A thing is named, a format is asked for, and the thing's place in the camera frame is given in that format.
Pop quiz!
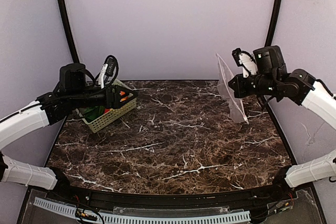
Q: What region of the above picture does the clear zip top bag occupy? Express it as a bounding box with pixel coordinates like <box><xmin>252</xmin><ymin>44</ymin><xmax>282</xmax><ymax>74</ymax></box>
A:
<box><xmin>216</xmin><ymin>53</ymin><xmax>249</xmax><ymax>124</ymax></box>

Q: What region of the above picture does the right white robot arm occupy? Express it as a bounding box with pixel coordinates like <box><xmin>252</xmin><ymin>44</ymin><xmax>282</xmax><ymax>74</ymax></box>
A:
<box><xmin>228</xmin><ymin>46</ymin><xmax>335</xmax><ymax>188</ymax></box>

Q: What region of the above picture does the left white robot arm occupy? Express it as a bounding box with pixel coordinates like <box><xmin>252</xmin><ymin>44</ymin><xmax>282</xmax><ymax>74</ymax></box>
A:
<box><xmin>1</xmin><ymin>59</ymin><xmax>138</xmax><ymax>190</ymax></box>

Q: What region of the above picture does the orange fruit toy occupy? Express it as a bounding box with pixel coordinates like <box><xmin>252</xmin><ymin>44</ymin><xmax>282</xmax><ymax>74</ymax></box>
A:
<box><xmin>119</xmin><ymin>91</ymin><xmax>130</xmax><ymax>102</ymax></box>

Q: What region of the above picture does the green leafy vegetable toy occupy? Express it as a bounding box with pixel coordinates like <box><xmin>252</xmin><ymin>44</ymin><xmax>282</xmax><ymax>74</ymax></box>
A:
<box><xmin>82</xmin><ymin>106</ymin><xmax>105</xmax><ymax>122</ymax></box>

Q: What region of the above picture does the beige perforated plastic basket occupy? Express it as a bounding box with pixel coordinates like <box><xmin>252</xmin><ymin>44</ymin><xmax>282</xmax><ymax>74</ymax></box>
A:
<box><xmin>75</xmin><ymin>78</ymin><xmax>138</xmax><ymax>134</ymax></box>

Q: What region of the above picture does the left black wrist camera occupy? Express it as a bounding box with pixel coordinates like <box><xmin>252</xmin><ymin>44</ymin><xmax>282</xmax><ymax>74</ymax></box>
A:
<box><xmin>97</xmin><ymin>55</ymin><xmax>119</xmax><ymax>89</ymax></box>

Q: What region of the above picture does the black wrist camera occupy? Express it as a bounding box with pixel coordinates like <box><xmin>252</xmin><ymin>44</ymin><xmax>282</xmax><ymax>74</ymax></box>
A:
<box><xmin>97</xmin><ymin>55</ymin><xmax>119</xmax><ymax>89</ymax></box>
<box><xmin>232</xmin><ymin>48</ymin><xmax>258</xmax><ymax>78</ymax></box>

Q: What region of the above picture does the left black frame post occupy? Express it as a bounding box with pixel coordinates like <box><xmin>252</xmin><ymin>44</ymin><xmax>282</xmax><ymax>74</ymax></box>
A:
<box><xmin>57</xmin><ymin>0</ymin><xmax>80</xmax><ymax>63</ymax></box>

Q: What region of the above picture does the black frame post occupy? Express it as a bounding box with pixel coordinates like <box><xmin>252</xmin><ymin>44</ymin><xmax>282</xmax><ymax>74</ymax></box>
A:
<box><xmin>264</xmin><ymin>0</ymin><xmax>282</xmax><ymax>47</ymax></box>
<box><xmin>57</xmin><ymin>0</ymin><xmax>80</xmax><ymax>63</ymax></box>

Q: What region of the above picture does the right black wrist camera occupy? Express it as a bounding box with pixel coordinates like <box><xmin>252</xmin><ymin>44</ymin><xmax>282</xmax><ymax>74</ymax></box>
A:
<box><xmin>232</xmin><ymin>48</ymin><xmax>258</xmax><ymax>78</ymax></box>

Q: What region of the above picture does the right black frame post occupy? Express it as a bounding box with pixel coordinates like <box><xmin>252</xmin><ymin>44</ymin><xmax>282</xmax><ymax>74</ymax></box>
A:
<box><xmin>264</xmin><ymin>0</ymin><xmax>282</xmax><ymax>47</ymax></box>

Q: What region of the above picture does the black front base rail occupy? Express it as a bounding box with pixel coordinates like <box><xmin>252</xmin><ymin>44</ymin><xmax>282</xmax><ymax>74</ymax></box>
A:
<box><xmin>15</xmin><ymin>176</ymin><xmax>329</xmax><ymax>224</ymax></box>

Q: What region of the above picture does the white slotted cable duct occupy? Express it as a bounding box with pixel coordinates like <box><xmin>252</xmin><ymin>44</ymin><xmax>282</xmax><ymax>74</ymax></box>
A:
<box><xmin>34</xmin><ymin>197</ymin><xmax>251</xmax><ymax>224</ymax></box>

